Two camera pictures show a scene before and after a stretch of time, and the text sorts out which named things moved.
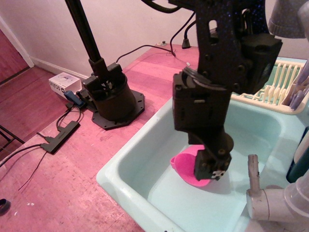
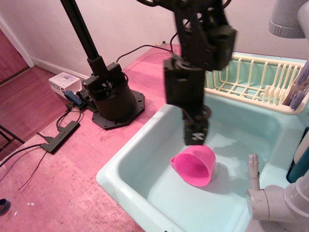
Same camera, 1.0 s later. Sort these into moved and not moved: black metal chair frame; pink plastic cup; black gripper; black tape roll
Moved: black gripper
Not moved: pink plastic cup; black metal chair frame; black tape roll
